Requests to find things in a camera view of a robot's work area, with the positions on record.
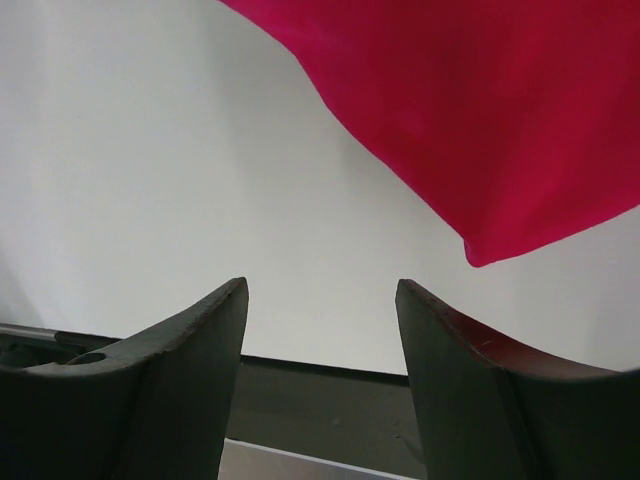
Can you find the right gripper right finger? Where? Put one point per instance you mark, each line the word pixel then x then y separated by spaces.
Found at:
pixel 491 407

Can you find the magenta t shirt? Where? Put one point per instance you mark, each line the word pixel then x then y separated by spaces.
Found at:
pixel 517 122

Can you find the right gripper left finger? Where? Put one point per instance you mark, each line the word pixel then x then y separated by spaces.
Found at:
pixel 154 405

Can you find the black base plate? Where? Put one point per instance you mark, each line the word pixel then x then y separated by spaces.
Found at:
pixel 355 418

